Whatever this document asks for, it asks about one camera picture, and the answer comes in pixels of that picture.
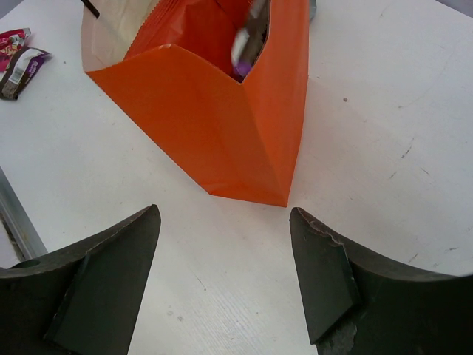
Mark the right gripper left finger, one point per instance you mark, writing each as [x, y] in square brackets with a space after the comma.
[83, 298]

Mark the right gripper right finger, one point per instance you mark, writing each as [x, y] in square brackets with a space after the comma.
[357, 301]

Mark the brown chocolate bar wrapper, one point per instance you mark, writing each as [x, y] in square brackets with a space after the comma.
[21, 70]

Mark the orange paper bag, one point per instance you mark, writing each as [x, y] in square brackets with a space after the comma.
[167, 65]

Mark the red pink snack packet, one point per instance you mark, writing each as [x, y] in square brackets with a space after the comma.
[11, 42]

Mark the purple brown chocolate bar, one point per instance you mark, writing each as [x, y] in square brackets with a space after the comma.
[250, 39]

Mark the aluminium table rail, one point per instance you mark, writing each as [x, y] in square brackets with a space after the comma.
[16, 226]

